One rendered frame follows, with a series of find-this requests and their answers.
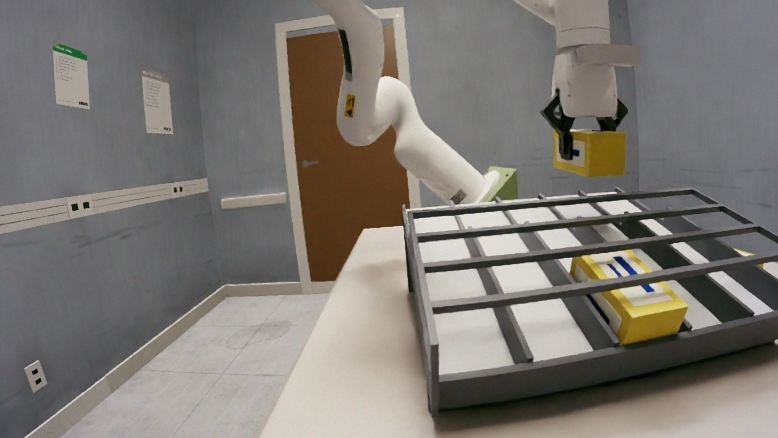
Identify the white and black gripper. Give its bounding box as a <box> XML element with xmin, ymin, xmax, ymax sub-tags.
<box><xmin>540</xmin><ymin>50</ymin><xmax>628</xmax><ymax>160</ymax></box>

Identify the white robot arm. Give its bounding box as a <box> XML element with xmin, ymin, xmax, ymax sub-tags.
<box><xmin>314</xmin><ymin>0</ymin><xmax>641</xmax><ymax>205</ymax></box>

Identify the dark grey front bar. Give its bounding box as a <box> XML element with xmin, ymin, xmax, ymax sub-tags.
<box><xmin>439</xmin><ymin>310</ymin><xmax>778</xmax><ymax>409</ymax></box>

